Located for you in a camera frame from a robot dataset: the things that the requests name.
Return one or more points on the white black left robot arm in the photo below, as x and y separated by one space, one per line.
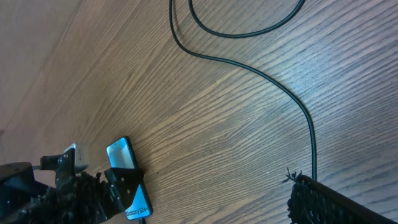
18 183

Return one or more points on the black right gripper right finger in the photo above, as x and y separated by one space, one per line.
314 203

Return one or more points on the blue Galaxy smartphone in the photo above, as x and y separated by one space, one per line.
121 155

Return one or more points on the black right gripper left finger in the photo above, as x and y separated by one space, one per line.
76 201

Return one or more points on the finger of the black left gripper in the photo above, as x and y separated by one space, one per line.
121 188

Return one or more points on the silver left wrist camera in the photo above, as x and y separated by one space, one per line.
81 161

